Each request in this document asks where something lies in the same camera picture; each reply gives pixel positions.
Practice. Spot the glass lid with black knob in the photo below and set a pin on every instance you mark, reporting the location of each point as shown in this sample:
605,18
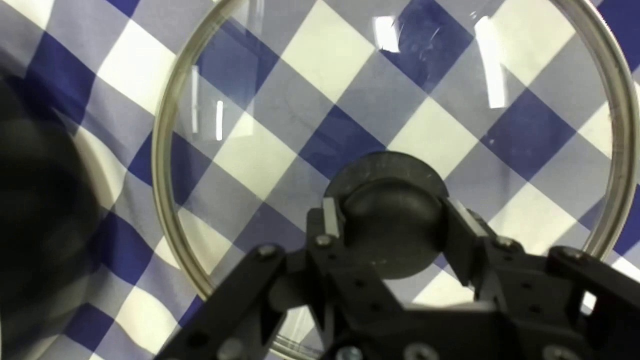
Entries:
401,221

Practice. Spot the black pot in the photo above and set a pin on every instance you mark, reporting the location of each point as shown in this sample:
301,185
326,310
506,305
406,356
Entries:
32,221

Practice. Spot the blue white checkered tablecloth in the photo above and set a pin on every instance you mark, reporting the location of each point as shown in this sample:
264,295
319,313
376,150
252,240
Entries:
61,73

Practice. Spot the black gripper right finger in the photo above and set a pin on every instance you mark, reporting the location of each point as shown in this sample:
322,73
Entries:
532,273

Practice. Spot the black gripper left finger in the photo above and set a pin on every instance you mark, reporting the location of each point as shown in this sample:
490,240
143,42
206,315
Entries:
267,280

